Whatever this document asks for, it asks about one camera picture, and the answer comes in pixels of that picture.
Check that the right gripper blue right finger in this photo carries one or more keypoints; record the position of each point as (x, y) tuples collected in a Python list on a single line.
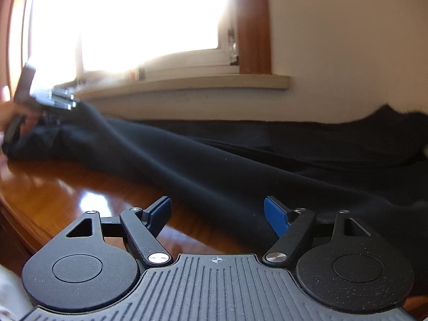
[(295, 229)]

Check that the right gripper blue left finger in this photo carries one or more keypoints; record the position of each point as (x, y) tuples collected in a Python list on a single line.
[(141, 228)]

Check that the black Nike sweatpants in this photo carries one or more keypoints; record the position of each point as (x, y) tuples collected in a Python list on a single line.
[(375, 167)]

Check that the person's left hand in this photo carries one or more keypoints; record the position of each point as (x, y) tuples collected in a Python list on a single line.
[(17, 120)]

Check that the small orange picture carton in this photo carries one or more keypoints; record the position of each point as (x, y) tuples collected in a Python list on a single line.
[(140, 74)]

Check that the clear blind pull handle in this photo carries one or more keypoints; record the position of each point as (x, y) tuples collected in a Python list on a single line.
[(232, 47)]

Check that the brown wooden window frame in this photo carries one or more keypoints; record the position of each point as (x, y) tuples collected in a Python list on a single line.
[(253, 36)]

